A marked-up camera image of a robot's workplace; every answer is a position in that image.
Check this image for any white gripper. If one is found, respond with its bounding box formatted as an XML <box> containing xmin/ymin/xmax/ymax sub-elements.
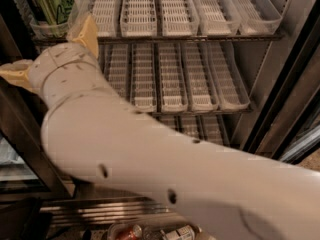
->
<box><xmin>0</xmin><ymin>13</ymin><xmax>107</xmax><ymax>108</ymax></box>

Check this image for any green drink can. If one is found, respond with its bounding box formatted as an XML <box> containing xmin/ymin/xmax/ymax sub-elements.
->
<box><xmin>27</xmin><ymin>0</ymin><xmax>74</xmax><ymax>37</ymax></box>

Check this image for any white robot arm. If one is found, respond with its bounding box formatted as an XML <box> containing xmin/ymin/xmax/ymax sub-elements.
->
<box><xmin>0</xmin><ymin>13</ymin><xmax>320</xmax><ymax>240</ymax></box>

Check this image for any top shelf tray one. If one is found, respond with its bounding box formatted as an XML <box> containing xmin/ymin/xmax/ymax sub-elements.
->
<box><xmin>15</xmin><ymin>0</ymin><xmax>80</xmax><ymax>39</ymax></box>

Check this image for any top shelf tray two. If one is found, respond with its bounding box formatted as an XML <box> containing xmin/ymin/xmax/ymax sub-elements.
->
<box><xmin>73</xmin><ymin>0</ymin><xmax>121</xmax><ymax>37</ymax></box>

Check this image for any top shelf tray three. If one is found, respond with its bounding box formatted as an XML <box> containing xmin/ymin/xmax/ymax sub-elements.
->
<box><xmin>120</xmin><ymin>0</ymin><xmax>157</xmax><ymax>37</ymax></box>

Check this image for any top shelf tray four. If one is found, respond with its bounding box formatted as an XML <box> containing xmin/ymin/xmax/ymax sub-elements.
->
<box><xmin>159</xmin><ymin>0</ymin><xmax>199</xmax><ymax>37</ymax></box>

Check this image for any top shelf tray five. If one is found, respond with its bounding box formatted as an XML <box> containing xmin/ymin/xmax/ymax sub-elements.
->
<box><xmin>193</xmin><ymin>0</ymin><xmax>241</xmax><ymax>36</ymax></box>

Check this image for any top shelf tray six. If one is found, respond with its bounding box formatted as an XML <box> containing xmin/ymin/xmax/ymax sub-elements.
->
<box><xmin>232</xmin><ymin>0</ymin><xmax>282</xmax><ymax>36</ymax></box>

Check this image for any fridge glass door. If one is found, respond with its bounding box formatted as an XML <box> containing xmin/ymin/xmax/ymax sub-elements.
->
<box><xmin>235</xmin><ymin>0</ymin><xmax>320</xmax><ymax>160</ymax></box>

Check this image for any clear plastic floor bin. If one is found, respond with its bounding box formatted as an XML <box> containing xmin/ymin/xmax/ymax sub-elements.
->
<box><xmin>106</xmin><ymin>216</ymin><xmax>216</xmax><ymax>240</ymax></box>

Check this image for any white labelled bottle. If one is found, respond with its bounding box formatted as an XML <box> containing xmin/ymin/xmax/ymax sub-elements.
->
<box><xmin>161</xmin><ymin>225</ymin><xmax>200</xmax><ymax>240</ymax></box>

